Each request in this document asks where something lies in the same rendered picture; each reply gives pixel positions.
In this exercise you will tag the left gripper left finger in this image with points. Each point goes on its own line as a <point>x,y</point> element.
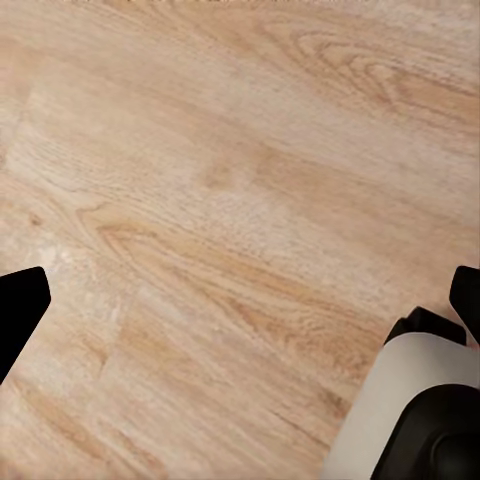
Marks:
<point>24,298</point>

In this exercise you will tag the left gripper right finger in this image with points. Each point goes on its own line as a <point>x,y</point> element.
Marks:
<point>465,298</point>

